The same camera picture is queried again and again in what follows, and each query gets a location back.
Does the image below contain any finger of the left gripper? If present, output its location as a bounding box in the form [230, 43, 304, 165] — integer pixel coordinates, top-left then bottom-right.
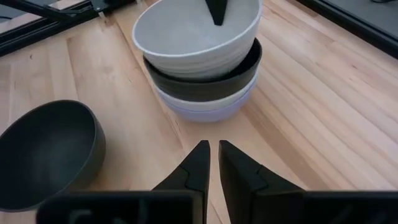
[205, 0, 229, 27]

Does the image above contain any dark grey bowl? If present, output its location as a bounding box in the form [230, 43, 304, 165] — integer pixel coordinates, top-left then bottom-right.
[143, 39, 263, 103]
[0, 99, 107, 213]

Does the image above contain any pale lilac pink bowl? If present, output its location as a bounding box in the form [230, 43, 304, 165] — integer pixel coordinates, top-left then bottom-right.
[161, 85, 256, 123]

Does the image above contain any cream white bowl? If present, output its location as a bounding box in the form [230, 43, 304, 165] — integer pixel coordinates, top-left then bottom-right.
[154, 73, 259, 112]

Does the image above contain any white ribbed bowl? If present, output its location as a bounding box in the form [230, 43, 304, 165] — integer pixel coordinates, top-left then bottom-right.
[131, 0, 264, 80]

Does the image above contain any black table edge rail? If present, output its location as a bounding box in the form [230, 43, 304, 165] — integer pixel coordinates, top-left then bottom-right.
[295, 0, 398, 60]
[0, 0, 136, 57]

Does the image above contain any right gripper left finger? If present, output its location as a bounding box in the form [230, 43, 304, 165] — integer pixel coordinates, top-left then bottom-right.
[152, 139, 211, 224]

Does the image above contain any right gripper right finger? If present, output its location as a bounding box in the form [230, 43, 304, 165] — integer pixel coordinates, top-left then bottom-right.
[218, 139, 305, 224]

